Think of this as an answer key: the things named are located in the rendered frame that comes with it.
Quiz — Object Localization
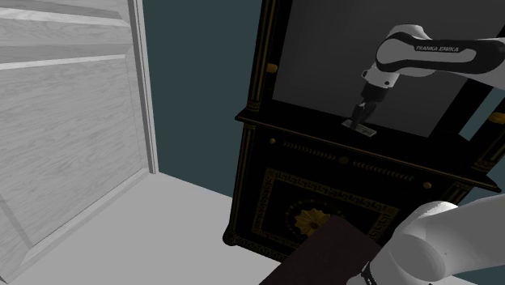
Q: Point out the black cabinet with gold ornaments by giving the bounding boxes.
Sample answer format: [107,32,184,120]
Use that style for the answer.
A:
[222,0,505,264]

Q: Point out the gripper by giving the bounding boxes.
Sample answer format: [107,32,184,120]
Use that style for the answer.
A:
[351,82,390,130]

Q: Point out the white panelled wooden door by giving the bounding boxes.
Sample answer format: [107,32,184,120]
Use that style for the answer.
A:
[0,0,160,285]

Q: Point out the grey flat rectangular object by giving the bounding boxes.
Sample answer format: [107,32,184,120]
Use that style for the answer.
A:
[341,119,378,138]

